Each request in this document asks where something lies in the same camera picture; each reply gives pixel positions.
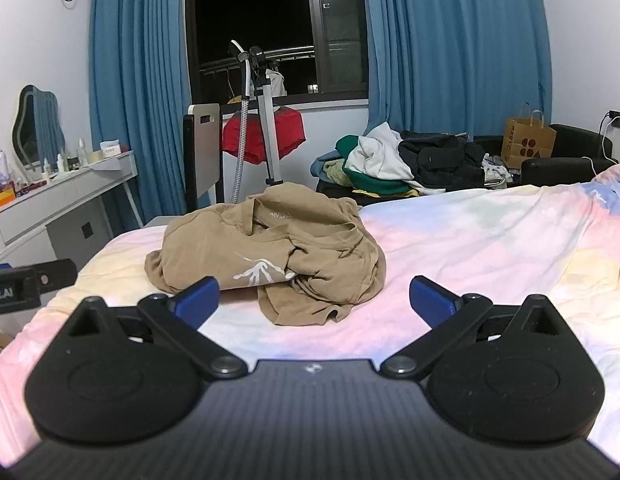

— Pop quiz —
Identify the white hanging garment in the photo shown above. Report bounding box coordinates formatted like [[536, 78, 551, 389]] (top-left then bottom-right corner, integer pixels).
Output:
[[264, 71, 288, 98]]

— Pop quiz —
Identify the black sofa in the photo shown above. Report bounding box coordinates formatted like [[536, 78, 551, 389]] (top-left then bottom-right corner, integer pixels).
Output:
[[315, 123, 613, 196]]

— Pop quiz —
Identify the white charging cable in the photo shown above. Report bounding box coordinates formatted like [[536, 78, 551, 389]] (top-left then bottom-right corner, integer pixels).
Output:
[[580, 111, 620, 176]]

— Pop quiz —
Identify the blue curtain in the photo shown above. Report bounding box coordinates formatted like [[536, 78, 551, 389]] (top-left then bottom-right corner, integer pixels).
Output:
[[361, 0, 553, 136], [88, 0, 193, 228]]

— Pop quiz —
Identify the blue-grey garment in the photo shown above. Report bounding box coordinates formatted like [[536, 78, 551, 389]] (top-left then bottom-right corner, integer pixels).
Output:
[[310, 150, 345, 178]]

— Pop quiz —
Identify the tan printed t-shirt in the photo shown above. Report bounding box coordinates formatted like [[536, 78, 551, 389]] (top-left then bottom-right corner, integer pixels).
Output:
[[144, 182, 388, 327]]

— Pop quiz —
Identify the pastel tie-dye blanket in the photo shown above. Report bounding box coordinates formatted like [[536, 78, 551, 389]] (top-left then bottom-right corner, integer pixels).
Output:
[[0, 162, 620, 466]]

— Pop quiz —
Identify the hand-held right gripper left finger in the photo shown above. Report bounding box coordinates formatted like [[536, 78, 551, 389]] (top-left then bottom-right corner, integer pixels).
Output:
[[64, 276, 249, 380]]

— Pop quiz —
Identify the wavy-edged mirror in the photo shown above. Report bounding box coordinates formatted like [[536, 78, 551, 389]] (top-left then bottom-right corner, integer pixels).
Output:
[[12, 85, 66, 168]]

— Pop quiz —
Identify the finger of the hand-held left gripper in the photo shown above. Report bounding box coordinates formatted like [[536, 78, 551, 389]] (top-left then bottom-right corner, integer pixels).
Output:
[[34, 258, 78, 286]]

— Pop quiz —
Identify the yellow-green towel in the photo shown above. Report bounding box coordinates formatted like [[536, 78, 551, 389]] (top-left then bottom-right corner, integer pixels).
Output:
[[322, 160, 351, 183]]

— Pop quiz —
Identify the white dressing table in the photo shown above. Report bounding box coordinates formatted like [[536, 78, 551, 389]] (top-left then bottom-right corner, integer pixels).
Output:
[[0, 150, 144, 266]]

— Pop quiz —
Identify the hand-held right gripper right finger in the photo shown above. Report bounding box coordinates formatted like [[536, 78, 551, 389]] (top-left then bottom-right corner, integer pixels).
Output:
[[380, 275, 561, 380]]

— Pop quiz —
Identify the red hanging garment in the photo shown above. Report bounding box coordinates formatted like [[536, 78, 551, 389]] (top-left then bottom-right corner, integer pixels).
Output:
[[222, 106, 307, 164]]

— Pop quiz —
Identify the white hoodie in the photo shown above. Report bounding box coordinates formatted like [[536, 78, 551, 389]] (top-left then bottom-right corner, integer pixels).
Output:
[[345, 121, 415, 181]]

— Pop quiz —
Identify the green garment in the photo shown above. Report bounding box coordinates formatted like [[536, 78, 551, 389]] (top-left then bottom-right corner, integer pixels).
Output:
[[338, 135, 415, 196]]

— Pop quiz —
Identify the garment steamer stand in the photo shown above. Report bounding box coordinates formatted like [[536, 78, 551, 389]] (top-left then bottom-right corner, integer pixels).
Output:
[[227, 39, 285, 204]]

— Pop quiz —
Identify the black jacket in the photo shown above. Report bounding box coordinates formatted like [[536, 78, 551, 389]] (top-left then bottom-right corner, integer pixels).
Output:
[[397, 131, 486, 192]]

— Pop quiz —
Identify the patterned white garment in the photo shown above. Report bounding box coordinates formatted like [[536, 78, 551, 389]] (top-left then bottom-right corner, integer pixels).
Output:
[[482, 155, 521, 188]]

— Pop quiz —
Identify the dark window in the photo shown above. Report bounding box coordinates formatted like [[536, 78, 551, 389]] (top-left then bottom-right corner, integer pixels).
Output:
[[185, 0, 371, 108]]

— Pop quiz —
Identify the grey-backed black chair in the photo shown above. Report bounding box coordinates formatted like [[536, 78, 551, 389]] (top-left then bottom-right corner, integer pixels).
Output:
[[183, 103, 225, 213]]

